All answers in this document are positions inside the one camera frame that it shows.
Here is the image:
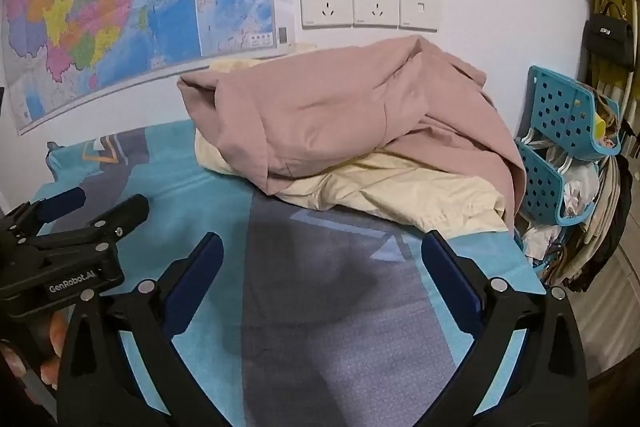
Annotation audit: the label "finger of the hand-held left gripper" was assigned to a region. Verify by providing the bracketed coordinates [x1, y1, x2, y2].
[0, 187, 87, 250]
[30, 194, 151, 258]

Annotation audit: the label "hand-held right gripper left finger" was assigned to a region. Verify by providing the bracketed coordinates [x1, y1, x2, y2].
[56, 232, 236, 427]

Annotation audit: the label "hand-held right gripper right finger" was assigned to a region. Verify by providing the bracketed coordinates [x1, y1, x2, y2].
[421, 230, 588, 427]

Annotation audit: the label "pale yellow garment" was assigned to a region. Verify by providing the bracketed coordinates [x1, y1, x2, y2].
[194, 56, 516, 240]

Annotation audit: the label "pink garment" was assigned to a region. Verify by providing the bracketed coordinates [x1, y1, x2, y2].
[178, 34, 527, 228]

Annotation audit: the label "person's left hand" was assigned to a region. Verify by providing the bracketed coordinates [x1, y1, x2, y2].
[37, 309, 68, 390]

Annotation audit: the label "blue grey printed bed sheet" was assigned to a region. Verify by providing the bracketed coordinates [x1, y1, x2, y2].
[30, 119, 546, 427]

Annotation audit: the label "blue perforated plastic basket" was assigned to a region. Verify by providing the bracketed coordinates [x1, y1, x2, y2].
[515, 139, 598, 228]
[527, 65, 623, 162]

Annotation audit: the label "white crumpled cloth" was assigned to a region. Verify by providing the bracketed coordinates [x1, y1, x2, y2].
[562, 162, 601, 218]

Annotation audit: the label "beige hanging cloths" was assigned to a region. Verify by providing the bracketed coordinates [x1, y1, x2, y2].
[542, 152, 633, 293]

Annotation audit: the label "black handbag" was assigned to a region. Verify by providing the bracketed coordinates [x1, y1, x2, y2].
[584, 2, 636, 72]

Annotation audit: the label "white wall socket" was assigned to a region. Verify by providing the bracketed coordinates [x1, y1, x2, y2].
[352, 0, 402, 29]
[299, 0, 355, 29]

